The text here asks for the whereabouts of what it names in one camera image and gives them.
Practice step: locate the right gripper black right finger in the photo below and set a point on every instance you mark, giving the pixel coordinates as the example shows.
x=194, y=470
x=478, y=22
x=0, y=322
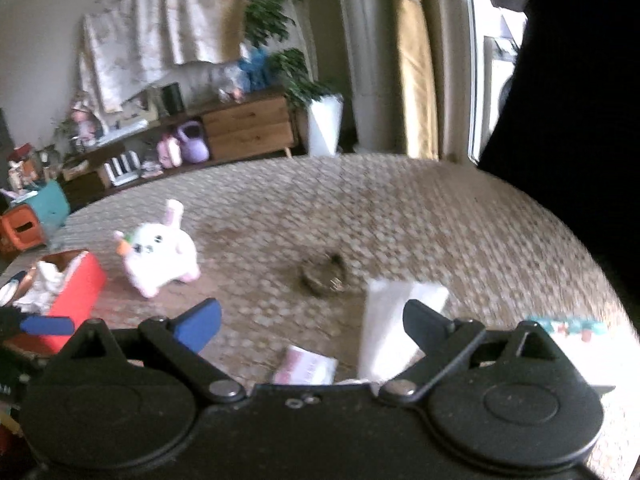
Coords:
x=447, y=346

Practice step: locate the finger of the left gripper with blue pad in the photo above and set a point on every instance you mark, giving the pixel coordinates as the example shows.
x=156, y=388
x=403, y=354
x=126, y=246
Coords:
x=45, y=325

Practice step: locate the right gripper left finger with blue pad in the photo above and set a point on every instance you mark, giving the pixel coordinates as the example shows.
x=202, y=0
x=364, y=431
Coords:
x=173, y=345

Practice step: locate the white plastic bag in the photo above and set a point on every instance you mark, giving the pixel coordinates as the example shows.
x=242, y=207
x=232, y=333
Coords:
x=46, y=285

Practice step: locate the red cardboard box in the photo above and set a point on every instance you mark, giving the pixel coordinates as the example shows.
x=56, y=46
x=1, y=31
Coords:
x=79, y=296

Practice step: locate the white pink bunny plush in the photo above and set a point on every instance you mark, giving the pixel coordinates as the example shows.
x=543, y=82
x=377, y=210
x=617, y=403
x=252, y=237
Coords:
x=155, y=254

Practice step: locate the orange teal tissue box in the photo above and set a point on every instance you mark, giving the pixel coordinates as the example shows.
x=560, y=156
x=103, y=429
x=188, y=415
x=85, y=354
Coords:
x=32, y=222

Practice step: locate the small pink white packet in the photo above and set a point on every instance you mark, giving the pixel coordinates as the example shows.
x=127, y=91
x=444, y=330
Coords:
x=301, y=367

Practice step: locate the teal patterned packet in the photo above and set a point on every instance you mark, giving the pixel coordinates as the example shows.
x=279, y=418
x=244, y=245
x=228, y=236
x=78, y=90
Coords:
x=582, y=329

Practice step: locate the patterned lace tablecloth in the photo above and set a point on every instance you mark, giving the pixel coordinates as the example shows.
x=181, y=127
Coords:
x=527, y=406

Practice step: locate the brown hair scrunchie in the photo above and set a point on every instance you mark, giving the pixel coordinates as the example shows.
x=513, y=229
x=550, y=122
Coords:
x=324, y=274

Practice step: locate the purple kettlebell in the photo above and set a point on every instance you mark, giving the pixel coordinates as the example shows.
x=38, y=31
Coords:
x=191, y=136

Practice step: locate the pink toy case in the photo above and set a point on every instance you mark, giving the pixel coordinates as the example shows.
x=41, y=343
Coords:
x=169, y=152

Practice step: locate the wooden tv cabinet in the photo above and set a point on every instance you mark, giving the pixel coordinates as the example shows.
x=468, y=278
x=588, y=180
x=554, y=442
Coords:
x=212, y=135

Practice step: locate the doll figurine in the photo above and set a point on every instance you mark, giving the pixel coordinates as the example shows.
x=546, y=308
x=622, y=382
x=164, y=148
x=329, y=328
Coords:
x=88, y=126

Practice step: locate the black speaker cylinder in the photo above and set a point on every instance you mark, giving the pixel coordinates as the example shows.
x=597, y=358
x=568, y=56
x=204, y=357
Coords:
x=172, y=99

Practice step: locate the white plant pot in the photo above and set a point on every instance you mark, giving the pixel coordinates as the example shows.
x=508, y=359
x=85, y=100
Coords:
x=324, y=125

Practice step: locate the blue gift bag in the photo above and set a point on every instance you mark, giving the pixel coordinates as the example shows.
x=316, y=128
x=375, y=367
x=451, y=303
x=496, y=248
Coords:
x=255, y=70

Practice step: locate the washing machine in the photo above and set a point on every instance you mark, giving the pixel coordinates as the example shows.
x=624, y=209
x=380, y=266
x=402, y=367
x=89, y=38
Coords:
x=500, y=58

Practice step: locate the yellow curtain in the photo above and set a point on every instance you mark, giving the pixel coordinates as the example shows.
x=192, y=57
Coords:
x=417, y=82

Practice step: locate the floral draped cloth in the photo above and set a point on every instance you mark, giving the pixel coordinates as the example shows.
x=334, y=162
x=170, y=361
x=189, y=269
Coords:
x=127, y=45

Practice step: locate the green potted plant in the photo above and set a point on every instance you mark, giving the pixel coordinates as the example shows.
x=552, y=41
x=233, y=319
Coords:
x=278, y=28

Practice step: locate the white standing air conditioner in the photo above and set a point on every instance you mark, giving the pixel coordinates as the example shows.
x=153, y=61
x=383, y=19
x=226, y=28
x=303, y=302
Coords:
x=370, y=35

